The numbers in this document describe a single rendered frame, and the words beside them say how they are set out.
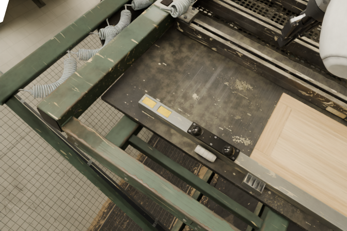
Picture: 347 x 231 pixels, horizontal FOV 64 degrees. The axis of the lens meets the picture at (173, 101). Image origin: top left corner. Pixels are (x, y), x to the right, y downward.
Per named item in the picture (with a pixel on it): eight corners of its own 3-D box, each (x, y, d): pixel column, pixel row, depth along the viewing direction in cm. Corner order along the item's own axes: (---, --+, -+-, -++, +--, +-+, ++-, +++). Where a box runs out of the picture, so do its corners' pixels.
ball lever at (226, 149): (230, 156, 100) (230, 159, 87) (220, 150, 101) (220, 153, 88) (235, 147, 100) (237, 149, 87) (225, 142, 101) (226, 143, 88)
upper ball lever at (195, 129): (201, 138, 103) (198, 139, 90) (192, 133, 104) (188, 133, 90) (206, 130, 103) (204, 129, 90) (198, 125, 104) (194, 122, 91)
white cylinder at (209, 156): (193, 152, 103) (211, 164, 101) (194, 149, 100) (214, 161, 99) (197, 146, 104) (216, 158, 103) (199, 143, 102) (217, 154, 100)
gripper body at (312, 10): (339, -17, 68) (316, 4, 77) (309, -11, 66) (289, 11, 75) (351, 11, 66) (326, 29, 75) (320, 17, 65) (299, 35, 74)
